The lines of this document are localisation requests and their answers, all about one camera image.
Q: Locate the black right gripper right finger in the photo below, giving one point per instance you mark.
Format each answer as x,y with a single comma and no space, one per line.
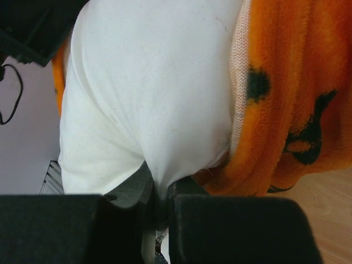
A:
215,229

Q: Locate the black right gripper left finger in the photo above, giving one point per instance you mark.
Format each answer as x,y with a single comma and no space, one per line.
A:
117,227

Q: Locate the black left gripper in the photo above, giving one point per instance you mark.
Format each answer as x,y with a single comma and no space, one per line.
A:
32,31

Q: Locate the white pillow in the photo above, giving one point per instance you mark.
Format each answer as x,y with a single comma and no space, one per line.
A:
147,82

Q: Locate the orange patterned pillowcase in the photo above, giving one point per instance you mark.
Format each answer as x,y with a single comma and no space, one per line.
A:
291,75

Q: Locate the grey slotted cable duct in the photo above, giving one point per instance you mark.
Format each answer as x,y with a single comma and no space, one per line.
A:
52,183

